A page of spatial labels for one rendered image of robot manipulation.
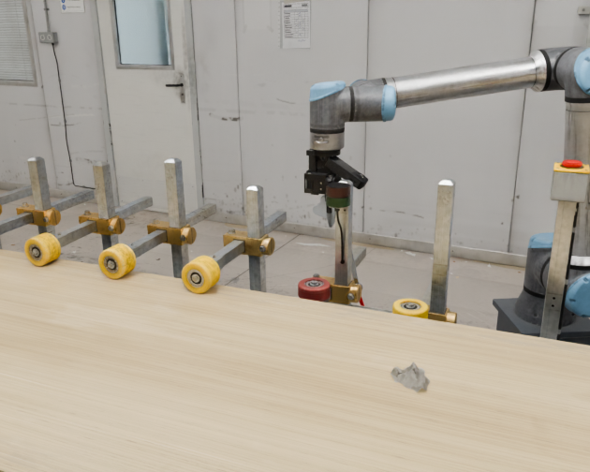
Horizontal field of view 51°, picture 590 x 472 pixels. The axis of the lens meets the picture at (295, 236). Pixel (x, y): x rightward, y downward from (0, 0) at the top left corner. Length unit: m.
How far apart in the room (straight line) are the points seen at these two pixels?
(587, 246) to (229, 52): 3.33
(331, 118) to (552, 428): 0.87
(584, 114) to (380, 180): 2.65
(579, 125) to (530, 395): 0.85
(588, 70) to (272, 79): 3.06
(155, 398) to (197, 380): 0.08
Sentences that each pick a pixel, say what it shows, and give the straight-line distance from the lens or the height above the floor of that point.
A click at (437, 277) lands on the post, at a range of 1.54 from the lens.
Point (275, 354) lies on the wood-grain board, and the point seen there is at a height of 0.90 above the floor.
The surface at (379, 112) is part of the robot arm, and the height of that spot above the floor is 1.30.
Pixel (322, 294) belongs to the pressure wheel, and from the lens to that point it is 1.51.
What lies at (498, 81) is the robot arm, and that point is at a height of 1.36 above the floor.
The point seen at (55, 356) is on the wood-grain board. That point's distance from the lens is 1.33.
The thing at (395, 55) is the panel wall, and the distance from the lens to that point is 4.15.
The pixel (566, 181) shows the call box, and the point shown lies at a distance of 1.42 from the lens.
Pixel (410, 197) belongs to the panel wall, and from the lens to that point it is 4.26.
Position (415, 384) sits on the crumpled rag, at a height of 0.91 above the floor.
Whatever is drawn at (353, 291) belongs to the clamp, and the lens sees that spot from 1.60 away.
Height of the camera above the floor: 1.52
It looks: 19 degrees down
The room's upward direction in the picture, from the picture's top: 1 degrees counter-clockwise
